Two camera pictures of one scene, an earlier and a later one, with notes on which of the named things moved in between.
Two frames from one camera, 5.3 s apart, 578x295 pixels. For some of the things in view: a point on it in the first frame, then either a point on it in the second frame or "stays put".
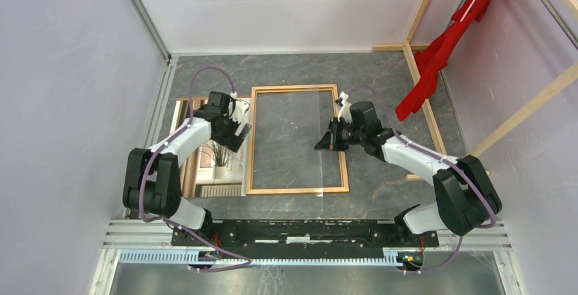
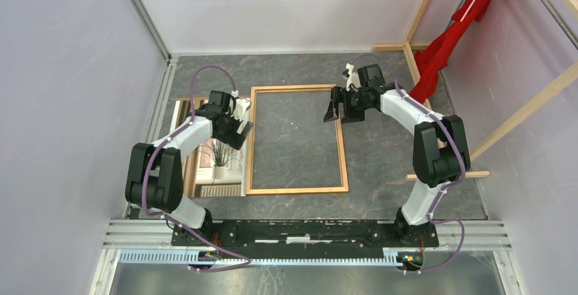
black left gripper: [232, 142] stays put
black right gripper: [330, 140] to [349, 115]
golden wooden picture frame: [251, 144] stays put
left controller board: [207, 256] stays put
